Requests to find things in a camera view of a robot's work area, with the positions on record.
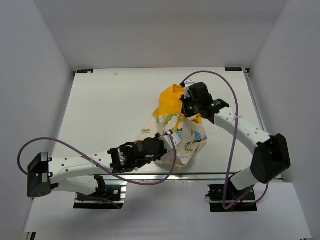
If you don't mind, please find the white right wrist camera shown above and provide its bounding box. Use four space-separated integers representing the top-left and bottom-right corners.
180 78 196 99

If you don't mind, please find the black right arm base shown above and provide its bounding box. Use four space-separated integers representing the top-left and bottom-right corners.
205 184 258 213

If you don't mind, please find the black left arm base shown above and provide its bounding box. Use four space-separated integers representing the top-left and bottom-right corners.
73 175 127 210

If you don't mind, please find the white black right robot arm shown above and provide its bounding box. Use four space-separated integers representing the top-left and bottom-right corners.
180 80 291 200

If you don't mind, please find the blue label sticker left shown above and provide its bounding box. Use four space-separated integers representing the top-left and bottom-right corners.
76 69 94 74

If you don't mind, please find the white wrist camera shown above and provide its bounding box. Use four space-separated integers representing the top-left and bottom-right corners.
159 131 182 152
180 78 196 99

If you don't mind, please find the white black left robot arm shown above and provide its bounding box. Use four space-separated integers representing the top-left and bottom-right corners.
27 131 181 200

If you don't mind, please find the yellow cream printed child jacket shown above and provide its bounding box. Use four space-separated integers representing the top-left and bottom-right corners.
134 84 208 168

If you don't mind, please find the blue label sticker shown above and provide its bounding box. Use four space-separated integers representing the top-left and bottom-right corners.
76 69 94 74
224 67 243 72

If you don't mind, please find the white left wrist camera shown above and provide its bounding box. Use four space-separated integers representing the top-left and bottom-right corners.
159 131 182 152

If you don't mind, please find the blue label sticker right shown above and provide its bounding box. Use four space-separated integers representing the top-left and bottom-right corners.
224 67 243 72

